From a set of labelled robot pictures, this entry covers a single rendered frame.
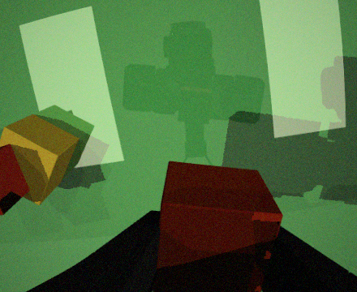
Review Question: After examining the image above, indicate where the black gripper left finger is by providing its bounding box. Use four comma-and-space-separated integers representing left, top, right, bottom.
26, 211, 161, 292

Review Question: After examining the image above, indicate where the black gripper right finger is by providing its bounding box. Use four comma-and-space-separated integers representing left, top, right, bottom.
260, 225, 357, 292

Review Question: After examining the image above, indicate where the golden-brown cube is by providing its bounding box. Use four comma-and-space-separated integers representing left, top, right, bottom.
0, 114, 79, 205

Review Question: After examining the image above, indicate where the dark red cube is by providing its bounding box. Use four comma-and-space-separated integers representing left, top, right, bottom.
153, 161, 283, 292
0, 144, 29, 215

